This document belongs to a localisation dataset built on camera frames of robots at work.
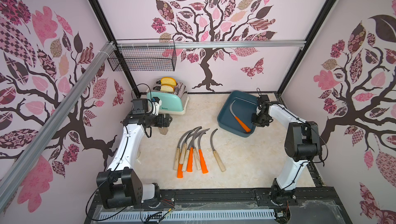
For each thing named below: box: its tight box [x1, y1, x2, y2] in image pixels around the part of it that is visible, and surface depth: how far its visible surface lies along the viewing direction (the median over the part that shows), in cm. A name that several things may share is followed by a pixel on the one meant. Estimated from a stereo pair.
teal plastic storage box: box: [217, 90, 260, 138], surface depth 107 cm
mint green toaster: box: [146, 79, 190, 115], surface depth 100 cm
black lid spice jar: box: [158, 126, 169, 136], surface depth 96 cm
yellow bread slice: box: [160, 76, 177, 86], surface depth 102 cm
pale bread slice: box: [160, 84, 175, 93], surface depth 100 cm
